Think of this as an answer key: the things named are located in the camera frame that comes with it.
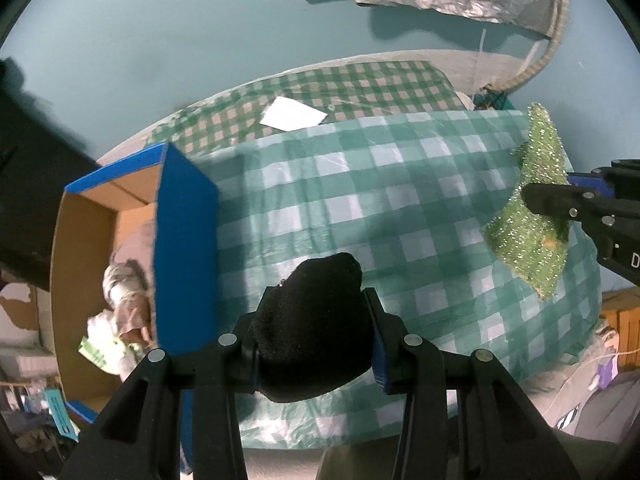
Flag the white patterned cloth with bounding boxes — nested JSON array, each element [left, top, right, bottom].
[[102, 262, 151, 311]]

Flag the black sock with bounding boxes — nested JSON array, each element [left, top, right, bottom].
[[250, 251, 375, 403]]

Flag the grey clothes pile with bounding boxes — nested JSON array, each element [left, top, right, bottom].
[[545, 350, 640, 441]]

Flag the wooden crate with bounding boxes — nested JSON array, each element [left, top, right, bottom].
[[600, 287, 640, 361]]

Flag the olive green trousers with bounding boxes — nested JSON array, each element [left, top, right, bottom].
[[320, 430, 601, 480]]

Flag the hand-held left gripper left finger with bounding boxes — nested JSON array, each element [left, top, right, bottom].
[[59, 312, 261, 480]]

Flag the teal white checked tablecloth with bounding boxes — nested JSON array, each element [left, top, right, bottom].
[[192, 109, 601, 450]]

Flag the green beige checked cloth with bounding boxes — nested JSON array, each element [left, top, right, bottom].
[[147, 60, 463, 161]]

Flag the teal cardboard packet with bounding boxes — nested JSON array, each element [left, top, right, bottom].
[[44, 389, 80, 443]]

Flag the pale pink cloth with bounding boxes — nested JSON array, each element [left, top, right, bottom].
[[120, 305, 153, 358]]

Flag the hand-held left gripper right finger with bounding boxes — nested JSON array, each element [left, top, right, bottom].
[[362, 287, 581, 480]]

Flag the light green cloth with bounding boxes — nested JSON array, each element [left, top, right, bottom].
[[79, 337, 126, 375]]

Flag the beige woven strap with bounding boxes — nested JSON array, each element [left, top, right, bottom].
[[492, 0, 571, 93]]

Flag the green sparkly scrub cloth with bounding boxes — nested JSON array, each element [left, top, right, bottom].
[[481, 102, 571, 302]]

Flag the blue cardboard box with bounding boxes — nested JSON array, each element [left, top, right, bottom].
[[50, 141, 221, 476]]

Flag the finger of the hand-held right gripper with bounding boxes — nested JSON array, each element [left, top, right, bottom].
[[520, 182, 640, 233], [567, 160, 640, 213]]

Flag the teal plastic basket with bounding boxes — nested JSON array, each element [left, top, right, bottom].
[[472, 90, 516, 111]]

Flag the white paper sheet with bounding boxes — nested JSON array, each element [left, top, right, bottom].
[[260, 97, 328, 132]]

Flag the taupe grey garment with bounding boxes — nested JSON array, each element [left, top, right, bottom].
[[107, 220, 160, 281]]

